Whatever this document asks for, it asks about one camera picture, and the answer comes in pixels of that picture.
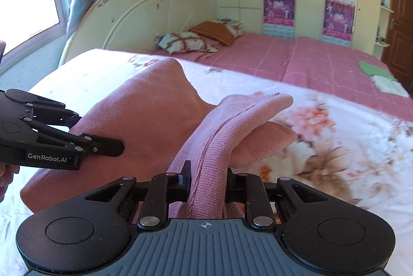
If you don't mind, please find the pink checked bed sheet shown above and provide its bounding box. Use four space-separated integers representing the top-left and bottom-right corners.
173 33 412 121

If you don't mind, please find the purple calendar poster lower right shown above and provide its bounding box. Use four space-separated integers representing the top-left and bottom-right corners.
321 0 355 47

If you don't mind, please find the pink knit sweater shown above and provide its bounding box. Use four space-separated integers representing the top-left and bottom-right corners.
20 57 297 219

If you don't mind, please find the purple calendar poster lower left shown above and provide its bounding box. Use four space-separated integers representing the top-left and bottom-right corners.
263 0 295 39

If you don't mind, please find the orange striped pillow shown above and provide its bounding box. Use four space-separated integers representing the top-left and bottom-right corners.
190 18 244 46

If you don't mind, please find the green folded cloth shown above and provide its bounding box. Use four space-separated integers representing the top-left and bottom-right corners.
358 61 395 80

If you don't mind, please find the white brown patterned pillow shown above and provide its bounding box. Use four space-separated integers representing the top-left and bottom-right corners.
154 31 220 54

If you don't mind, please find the cream bed headboard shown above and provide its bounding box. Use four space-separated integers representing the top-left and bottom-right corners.
60 0 216 64

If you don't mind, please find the left hand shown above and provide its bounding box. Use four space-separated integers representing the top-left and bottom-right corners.
0 40 20 203

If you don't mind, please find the brown wooden door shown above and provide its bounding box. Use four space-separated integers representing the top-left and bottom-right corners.
382 0 413 92

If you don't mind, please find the white folded cloth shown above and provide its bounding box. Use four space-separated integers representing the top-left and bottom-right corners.
371 76 409 98

